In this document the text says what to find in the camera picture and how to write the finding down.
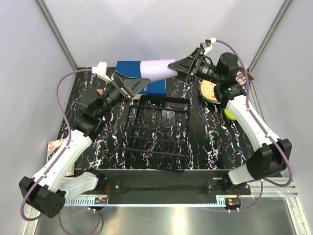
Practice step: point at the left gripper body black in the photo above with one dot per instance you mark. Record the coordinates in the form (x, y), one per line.
(115, 94)

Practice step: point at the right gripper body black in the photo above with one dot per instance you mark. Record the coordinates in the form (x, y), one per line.
(204, 71)

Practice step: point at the lilac plastic cup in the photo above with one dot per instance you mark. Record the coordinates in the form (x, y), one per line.
(157, 70)

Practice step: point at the teal scalloped plate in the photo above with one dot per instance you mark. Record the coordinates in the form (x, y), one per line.
(203, 96)

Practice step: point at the yellow bowl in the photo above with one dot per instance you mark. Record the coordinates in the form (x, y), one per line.
(229, 115)

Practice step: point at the clear drinking glass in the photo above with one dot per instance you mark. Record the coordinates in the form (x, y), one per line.
(167, 117)

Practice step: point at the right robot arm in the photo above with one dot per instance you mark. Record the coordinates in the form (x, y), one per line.
(271, 153)

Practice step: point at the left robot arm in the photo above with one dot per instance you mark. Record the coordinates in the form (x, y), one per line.
(46, 191)

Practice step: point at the illustrated book at left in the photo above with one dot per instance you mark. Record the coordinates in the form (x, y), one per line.
(52, 148)

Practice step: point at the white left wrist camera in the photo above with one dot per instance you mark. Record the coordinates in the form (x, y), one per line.
(101, 71)

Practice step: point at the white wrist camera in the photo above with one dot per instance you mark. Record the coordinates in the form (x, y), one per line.
(101, 71)
(207, 45)

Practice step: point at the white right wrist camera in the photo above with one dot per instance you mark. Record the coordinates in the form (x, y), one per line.
(207, 45)

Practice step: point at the black wire dish rack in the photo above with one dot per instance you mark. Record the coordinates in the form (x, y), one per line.
(145, 144)

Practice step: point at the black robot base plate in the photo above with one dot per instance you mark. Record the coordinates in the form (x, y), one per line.
(147, 187)

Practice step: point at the aluminium rail frame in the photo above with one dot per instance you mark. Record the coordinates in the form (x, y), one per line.
(269, 191)

